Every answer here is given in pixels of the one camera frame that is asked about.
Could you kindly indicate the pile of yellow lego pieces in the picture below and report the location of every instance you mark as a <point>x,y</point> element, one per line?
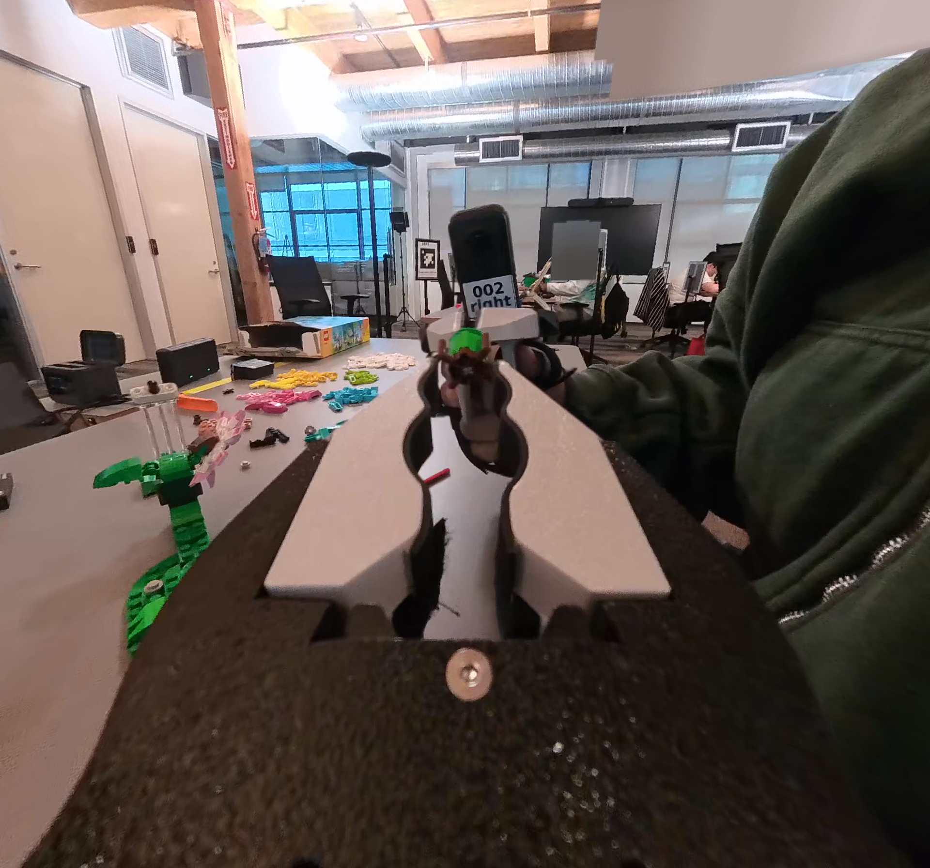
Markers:
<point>305,378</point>

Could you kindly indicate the black speaker on stand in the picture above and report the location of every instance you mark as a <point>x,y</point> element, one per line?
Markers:
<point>399,221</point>

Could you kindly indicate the pile of turquoise lego pieces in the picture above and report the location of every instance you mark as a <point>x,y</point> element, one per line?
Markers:
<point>350,397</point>

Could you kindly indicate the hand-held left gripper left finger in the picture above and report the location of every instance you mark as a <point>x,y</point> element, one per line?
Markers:
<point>341,519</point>

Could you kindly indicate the white door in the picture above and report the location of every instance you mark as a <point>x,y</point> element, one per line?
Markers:
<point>65,228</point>
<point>178,228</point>

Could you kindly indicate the duct vent grille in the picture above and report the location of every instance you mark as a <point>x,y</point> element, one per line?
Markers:
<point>500,149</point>
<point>760,135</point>

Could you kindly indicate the large fiducial marker sign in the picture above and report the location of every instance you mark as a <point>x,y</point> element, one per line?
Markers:
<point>427,258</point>

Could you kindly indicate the pile of lime lego pieces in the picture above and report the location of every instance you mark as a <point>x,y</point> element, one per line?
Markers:
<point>361,377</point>

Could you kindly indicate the black office chair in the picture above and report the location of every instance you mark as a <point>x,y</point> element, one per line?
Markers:
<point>298,287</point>

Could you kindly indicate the red fire extinguisher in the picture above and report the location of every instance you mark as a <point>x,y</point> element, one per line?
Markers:
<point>261,247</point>

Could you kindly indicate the wooden pillar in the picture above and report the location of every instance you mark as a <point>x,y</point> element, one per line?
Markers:
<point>236,178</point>

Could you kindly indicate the black battery charging case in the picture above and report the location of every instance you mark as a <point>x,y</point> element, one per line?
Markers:
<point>80,374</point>

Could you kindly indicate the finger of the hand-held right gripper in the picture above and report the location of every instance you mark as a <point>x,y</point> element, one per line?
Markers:
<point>442,330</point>
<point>516,323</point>

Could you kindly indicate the black desk mat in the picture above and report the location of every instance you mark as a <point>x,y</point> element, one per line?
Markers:
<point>29,410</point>

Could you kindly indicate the pile of coral lego pieces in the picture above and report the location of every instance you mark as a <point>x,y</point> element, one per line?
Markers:
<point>197,419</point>

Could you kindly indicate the silver ventilation duct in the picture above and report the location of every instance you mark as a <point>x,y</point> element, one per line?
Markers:
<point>472,98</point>

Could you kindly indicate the pile of magenta lego pieces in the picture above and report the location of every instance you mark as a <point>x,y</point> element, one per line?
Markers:
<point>280,400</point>

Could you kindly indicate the black charger box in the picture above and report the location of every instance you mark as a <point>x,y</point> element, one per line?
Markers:
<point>187,361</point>

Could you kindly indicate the small green brown lego assembly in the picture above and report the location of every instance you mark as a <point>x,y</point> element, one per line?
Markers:
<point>469,356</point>

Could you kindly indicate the wall vent grille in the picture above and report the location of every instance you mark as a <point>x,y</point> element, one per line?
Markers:
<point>145,58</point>

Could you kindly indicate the lego set cardboard box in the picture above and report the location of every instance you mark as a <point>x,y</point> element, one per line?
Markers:
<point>320,337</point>

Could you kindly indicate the black television screen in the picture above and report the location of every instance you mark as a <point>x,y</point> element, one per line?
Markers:
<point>625,236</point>

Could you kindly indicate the yellow tape strip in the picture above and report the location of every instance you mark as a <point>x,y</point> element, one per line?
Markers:
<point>216,385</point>

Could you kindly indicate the person's right forearm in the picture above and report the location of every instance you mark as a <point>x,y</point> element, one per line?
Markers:
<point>654,417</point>

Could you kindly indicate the pile of black lego pieces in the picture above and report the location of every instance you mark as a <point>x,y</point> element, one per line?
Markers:
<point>269,438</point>

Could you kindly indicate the small black box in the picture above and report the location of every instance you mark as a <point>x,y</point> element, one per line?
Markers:
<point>253,369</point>

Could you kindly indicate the black white striped cloth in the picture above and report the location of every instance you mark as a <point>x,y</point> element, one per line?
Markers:
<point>654,298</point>

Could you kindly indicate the green lego plant model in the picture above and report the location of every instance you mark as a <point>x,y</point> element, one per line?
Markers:
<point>181,512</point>

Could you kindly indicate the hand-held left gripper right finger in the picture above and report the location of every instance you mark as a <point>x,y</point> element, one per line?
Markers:
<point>588,519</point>

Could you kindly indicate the pile of white lego pieces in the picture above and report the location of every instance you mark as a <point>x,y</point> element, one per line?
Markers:
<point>381,361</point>

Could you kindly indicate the person's right hand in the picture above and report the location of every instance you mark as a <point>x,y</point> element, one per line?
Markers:
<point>476,421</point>

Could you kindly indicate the orange brick separator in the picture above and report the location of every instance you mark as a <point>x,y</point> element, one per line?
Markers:
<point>196,401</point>

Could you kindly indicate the dark red lego bar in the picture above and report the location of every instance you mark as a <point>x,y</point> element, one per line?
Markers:
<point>437,476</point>

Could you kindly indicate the black bag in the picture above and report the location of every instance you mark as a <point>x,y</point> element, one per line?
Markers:
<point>615,312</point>

